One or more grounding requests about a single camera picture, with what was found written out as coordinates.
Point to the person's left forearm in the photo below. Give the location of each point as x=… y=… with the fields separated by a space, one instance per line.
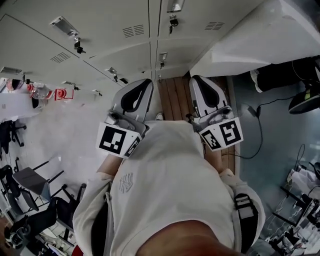
x=110 y=163

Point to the person's white shirt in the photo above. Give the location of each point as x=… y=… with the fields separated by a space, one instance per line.
x=170 y=175

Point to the black floor fan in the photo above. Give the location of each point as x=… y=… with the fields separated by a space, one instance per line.
x=305 y=101

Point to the black office chair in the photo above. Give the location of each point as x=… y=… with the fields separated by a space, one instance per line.
x=11 y=135

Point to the white locker door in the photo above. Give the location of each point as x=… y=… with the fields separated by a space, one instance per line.
x=262 y=37

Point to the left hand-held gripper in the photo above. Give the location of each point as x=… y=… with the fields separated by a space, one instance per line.
x=115 y=140

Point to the set of black locker keys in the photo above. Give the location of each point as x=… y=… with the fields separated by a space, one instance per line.
x=79 y=47

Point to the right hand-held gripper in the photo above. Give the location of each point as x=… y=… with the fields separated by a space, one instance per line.
x=225 y=132

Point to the grey seat chair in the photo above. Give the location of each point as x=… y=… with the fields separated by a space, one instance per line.
x=32 y=180

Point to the white table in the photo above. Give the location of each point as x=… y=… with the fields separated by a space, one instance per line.
x=15 y=105

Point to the person's chin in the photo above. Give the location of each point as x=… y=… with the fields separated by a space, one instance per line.
x=190 y=240

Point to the grey locker cabinet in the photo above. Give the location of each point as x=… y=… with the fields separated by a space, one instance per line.
x=112 y=15

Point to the person's white shoe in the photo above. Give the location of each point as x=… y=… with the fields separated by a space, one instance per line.
x=159 y=116

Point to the person's right forearm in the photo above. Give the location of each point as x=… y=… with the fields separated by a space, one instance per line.
x=215 y=160

